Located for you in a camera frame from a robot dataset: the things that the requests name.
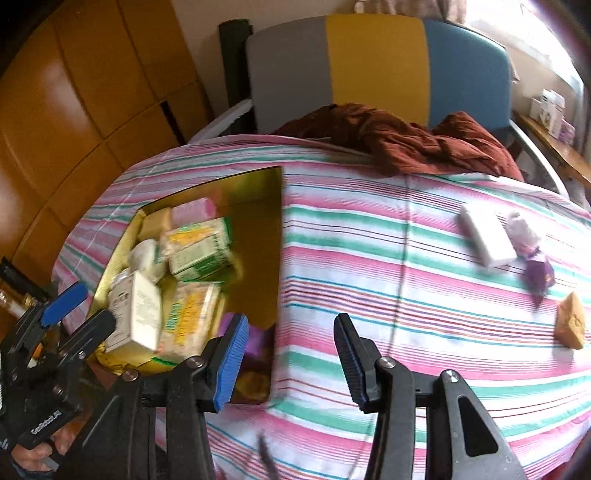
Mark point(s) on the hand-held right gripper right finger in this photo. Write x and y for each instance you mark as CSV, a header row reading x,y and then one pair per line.
x,y
351,364

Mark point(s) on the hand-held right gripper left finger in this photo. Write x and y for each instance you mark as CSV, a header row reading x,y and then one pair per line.
x,y
228,364

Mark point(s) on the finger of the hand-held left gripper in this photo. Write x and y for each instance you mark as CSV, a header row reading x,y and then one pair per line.
x,y
64,304
92,328

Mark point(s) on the purple packet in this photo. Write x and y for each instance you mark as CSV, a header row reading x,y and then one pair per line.
x,y
258,341
538,274

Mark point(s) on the tall white box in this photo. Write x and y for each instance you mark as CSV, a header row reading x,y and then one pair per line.
x,y
138,314

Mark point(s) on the yellow and white box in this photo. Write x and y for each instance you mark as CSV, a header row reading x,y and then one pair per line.
x,y
189,318

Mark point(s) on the green and white box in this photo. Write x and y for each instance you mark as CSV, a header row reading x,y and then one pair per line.
x,y
203,265
198,235

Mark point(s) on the gold tin tray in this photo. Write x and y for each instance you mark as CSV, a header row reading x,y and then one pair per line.
x,y
249,258

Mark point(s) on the person's left hand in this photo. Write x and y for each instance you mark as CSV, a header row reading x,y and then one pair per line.
x,y
34,458

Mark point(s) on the glass bottle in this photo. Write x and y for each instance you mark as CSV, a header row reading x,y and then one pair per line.
x,y
14,302

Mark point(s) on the white rolled cloth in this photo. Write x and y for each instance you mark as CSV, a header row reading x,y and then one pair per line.
x,y
145,258

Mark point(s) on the striped tablecloth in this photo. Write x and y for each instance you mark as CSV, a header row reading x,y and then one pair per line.
x,y
415,300

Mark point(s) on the yellow folded towel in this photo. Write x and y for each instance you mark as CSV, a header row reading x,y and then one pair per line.
x,y
154,224

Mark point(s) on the pink plastic box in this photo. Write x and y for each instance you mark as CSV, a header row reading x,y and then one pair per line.
x,y
194,212

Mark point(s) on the wooden wardrobe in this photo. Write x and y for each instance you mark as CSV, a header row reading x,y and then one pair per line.
x,y
69,92

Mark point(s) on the maroon cloth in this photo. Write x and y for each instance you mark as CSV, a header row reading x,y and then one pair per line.
x,y
406,143

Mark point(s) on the wooden side table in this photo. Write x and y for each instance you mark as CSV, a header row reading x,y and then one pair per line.
x,y
563,152

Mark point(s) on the grey yellow blue chair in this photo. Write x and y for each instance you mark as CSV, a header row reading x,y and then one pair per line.
x,y
369,60

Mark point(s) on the small purple box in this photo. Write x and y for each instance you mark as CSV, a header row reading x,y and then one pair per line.
x,y
569,133

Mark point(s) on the white carton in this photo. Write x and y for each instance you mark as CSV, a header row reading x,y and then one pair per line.
x,y
547,110

